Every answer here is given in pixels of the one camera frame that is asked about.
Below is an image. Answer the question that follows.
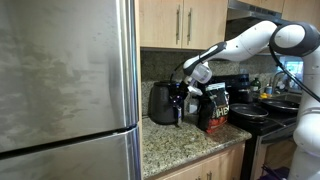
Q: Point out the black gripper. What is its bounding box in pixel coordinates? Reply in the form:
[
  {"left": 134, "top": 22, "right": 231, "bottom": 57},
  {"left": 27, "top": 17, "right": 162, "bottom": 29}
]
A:
[{"left": 173, "top": 81, "right": 191, "bottom": 127}]

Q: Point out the black red whey bag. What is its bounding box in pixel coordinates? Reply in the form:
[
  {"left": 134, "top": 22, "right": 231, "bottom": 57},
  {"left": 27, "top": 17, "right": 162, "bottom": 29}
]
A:
[{"left": 196, "top": 82, "right": 231, "bottom": 135}]

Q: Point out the light wood lower cabinet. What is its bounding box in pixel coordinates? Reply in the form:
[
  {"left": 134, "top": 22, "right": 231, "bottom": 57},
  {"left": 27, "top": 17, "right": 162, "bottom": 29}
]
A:
[{"left": 145, "top": 142, "right": 247, "bottom": 180}]

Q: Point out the light wood cabinet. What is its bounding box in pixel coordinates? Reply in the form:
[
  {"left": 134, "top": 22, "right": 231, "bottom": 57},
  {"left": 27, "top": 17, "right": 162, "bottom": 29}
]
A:
[
  {"left": 145, "top": 142, "right": 247, "bottom": 180},
  {"left": 138, "top": 0, "right": 230, "bottom": 52}
]

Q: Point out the small black pan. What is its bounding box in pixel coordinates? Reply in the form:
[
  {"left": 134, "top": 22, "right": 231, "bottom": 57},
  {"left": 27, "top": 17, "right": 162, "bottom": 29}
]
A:
[{"left": 229, "top": 102, "right": 270, "bottom": 121}]

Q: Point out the green dish soap bottle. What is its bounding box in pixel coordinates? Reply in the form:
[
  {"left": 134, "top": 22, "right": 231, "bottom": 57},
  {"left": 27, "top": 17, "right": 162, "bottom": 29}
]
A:
[{"left": 250, "top": 76, "right": 262, "bottom": 93}]

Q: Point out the light wood upper cabinet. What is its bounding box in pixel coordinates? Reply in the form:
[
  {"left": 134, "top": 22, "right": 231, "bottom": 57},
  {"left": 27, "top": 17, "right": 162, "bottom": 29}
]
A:
[{"left": 138, "top": 0, "right": 230, "bottom": 52}]

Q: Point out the black kitchen stove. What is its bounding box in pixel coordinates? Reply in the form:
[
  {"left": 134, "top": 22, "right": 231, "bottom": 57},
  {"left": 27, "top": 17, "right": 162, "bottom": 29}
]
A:
[{"left": 205, "top": 73, "right": 300, "bottom": 180}]

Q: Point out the large black frying pan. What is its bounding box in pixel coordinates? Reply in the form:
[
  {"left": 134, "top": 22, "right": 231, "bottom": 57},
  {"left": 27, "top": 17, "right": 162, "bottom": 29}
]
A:
[{"left": 259, "top": 97, "right": 301, "bottom": 115}]

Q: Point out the steel sink faucet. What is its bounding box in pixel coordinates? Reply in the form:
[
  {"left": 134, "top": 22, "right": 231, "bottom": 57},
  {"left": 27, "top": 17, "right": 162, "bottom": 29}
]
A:
[{"left": 270, "top": 70, "right": 288, "bottom": 93}]

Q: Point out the stainless steel refrigerator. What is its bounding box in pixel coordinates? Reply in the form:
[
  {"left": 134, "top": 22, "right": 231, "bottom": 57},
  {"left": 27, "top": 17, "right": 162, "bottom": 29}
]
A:
[{"left": 0, "top": 0, "right": 143, "bottom": 180}]

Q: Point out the steel range hood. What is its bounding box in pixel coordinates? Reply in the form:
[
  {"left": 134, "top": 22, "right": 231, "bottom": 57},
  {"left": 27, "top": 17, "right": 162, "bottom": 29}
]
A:
[{"left": 224, "top": 0, "right": 292, "bottom": 42}]

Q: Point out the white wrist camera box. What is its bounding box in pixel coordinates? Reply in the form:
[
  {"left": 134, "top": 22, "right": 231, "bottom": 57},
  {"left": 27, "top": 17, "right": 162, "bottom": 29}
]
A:
[{"left": 186, "top": 84, "right": 204, "bottom": 98}]

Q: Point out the steel upper cabinet handle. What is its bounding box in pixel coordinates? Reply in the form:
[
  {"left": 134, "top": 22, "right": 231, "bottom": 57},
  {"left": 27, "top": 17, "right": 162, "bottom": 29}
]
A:
[
  {"left": 175, "top": 4, "right": 182, "bottom": 43},
  {"left": 186, "top": 6, "right": 193, "bottom": 44}
]

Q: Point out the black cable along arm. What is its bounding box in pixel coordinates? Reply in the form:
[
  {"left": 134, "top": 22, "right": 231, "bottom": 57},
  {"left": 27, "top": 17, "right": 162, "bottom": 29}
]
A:
[{"left": 267, "top": 41, "right": 320, "bottom": 103}]

